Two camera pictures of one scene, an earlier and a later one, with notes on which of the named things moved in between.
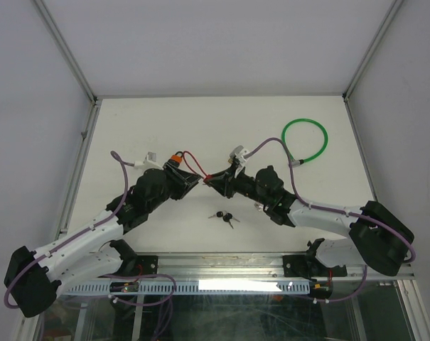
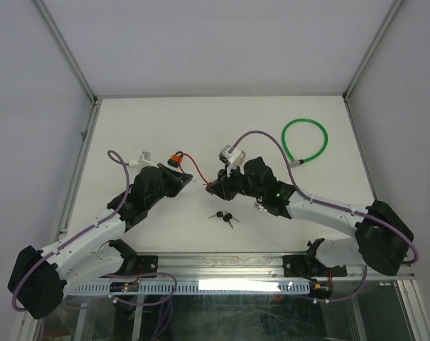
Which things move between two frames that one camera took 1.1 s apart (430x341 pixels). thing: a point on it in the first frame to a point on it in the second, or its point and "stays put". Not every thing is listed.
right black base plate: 310,267 stays put
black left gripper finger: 190,185 to 175,188
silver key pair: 259,206 stays put
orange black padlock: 177,158 stays put
